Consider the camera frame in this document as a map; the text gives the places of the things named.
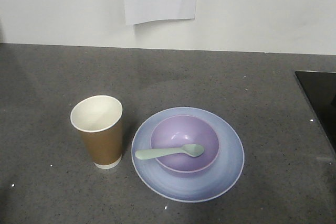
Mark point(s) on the lilac plastic bowl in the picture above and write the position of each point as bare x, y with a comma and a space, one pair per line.
179, 130

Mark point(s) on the pale green plastic spoon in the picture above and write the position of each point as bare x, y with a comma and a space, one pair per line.
192, 150

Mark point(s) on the brown paper cup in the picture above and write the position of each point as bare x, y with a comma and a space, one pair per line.
98, 119

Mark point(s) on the light blue plastic plate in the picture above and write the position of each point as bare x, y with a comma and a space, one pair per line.
196, 187

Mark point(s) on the black gas stove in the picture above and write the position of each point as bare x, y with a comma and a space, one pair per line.
319, 89

